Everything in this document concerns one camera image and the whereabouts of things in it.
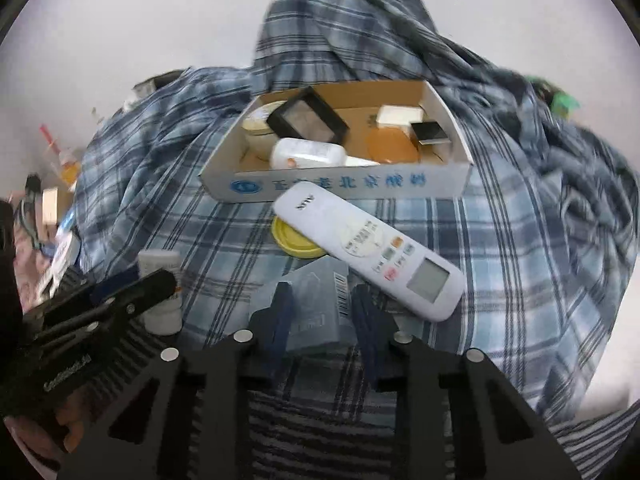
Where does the small black mirrored cube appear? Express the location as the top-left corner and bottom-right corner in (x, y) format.
(410, 122), (451, 146)

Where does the white bottle orange label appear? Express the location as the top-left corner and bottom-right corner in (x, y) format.
(269, 138), (378, 170)

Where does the round cream tin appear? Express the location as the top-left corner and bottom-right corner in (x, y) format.
(241, 100), (284, 162)

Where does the translucent grey plastic box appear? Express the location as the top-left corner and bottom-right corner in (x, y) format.
(248, 256), (356, 353)

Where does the grey bag behind blanket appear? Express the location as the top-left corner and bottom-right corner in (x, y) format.
(132, 70), (183, 100)

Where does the person left hand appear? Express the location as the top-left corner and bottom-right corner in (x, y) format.
(3, 388), (92, 465)

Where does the small cardboard box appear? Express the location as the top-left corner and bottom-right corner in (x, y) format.
(41, 188), (73, 226)

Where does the yellow round lid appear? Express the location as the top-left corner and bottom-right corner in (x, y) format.
(271, 217), (326, 259)

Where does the white AUX remote control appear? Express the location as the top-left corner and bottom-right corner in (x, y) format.
(273, 181), (465, 322)

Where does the plastic drink cup red straw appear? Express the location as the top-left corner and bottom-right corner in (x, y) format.
(39, 125), (80, 188)

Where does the blue plaid blanket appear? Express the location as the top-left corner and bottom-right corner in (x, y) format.
(74, 0), (639, 479)

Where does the green tissue pack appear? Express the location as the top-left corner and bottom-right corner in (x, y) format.
(527, 76), (580, 119)

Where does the cardboard yogurt box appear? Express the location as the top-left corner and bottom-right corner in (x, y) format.
(200, 80), (473, 203)

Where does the black square frame case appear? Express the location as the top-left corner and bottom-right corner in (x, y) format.
(266, 87), (349, 145)

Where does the white pill bottle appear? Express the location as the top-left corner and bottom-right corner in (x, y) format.
(137, 249), (182, 336)

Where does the orange soap bar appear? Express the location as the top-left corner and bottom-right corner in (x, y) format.
(367, 127), (420, 165)

